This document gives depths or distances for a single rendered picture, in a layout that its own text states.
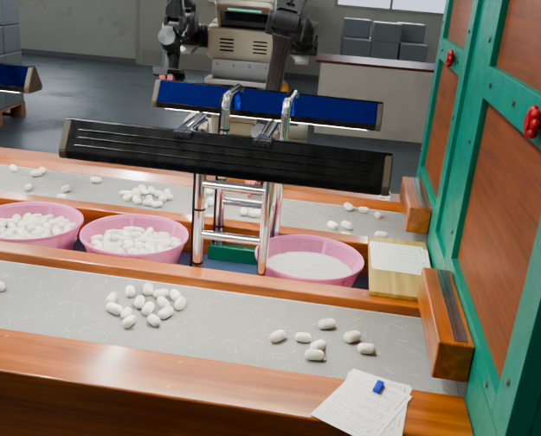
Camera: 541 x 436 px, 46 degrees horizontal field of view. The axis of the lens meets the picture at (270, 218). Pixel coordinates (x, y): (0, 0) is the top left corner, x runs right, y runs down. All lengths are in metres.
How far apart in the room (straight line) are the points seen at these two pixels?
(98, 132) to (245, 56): 1.26
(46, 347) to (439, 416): 0.67
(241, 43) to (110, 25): 8.23
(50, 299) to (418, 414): 0.76
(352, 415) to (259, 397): 0.15
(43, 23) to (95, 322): 9.81
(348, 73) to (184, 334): 5.27
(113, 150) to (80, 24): 9.54
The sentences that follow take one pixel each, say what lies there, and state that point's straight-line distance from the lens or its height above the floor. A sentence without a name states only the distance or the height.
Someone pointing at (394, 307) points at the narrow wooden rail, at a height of 0.76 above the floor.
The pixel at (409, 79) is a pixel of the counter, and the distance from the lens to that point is 6.40.
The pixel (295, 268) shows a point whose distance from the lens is 1.55.
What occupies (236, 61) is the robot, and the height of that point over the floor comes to 1.10.
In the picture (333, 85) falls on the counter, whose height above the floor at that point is 0.49.
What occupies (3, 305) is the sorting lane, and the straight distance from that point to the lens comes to 1.37.
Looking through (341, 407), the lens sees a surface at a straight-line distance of 1.04.
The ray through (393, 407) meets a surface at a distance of 1.06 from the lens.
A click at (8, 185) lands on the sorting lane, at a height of 0.74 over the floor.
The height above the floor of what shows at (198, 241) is 0.82.
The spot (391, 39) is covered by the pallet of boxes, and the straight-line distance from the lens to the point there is 8.30.
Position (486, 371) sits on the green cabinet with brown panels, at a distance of 1.01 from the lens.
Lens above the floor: 1.38
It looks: 20 degrees down
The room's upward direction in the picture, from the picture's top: 5 degrees clockwise
